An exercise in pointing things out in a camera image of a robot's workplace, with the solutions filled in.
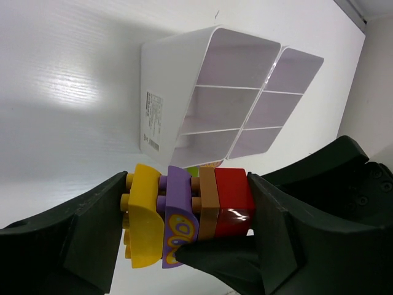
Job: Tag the pink patterned lego piece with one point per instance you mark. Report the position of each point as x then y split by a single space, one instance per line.
212 164

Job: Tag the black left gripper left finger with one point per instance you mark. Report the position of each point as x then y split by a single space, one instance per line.
71 248

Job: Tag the tan lego plate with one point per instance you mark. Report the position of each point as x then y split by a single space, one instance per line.
205 202

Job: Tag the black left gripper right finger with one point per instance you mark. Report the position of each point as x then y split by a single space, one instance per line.
322 225

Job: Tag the purple patterned lego brick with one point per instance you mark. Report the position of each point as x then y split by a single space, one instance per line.
181 226

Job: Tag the white divided container left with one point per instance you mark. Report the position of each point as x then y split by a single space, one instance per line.
197 89

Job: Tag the white divided container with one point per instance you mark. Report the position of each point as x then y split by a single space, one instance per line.
197 89
292 73

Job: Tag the white divided container right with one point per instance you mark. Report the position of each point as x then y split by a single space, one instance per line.
292 73

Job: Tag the yellow curved lego brick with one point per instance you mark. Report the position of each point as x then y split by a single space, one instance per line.
144 227

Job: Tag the red rectangular lego brick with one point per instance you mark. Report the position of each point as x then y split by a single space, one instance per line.
237 207

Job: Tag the lime lego brick in stack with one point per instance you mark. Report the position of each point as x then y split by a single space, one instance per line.
193 171

